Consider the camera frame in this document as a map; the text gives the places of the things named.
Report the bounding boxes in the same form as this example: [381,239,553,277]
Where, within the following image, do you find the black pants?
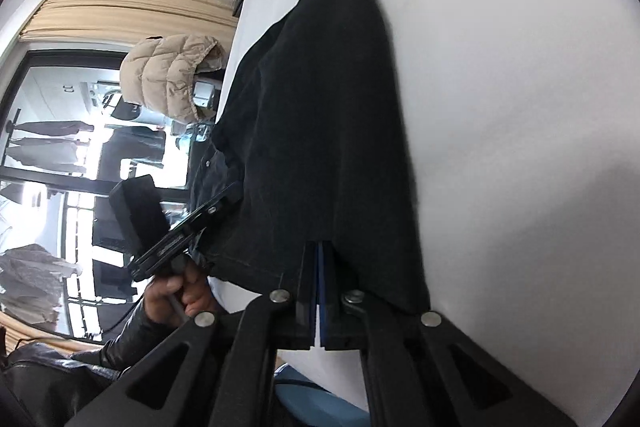
[189,0,432,314]

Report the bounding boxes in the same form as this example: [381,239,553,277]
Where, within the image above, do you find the beige curtain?
[19,0,238,44]

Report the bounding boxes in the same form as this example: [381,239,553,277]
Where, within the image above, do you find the person's left forearm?
[75,306,201,379]

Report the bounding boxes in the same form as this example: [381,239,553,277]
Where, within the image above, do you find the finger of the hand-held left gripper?
[187,183,244,234]

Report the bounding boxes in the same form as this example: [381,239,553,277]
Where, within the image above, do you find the blue cloth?
[274,364,372,427]

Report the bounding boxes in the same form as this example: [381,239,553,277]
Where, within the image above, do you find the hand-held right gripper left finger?
[65,243,317,427]

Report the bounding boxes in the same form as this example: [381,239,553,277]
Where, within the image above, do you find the person's black leather jacket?
[0,339,126,427]

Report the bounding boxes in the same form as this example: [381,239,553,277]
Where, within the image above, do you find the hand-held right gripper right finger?
[318,241,576,427]

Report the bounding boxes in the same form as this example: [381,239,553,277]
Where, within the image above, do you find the beige puffer jacket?
[120,34,227,126]

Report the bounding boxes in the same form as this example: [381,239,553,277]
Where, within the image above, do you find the person's left hand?
[144,262,222,326]

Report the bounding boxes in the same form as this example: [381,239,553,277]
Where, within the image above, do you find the dark grey hanging garment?
[9,119,97,178]

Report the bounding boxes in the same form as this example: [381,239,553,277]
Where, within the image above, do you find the light grey hanging garment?
[0,243,83,324]

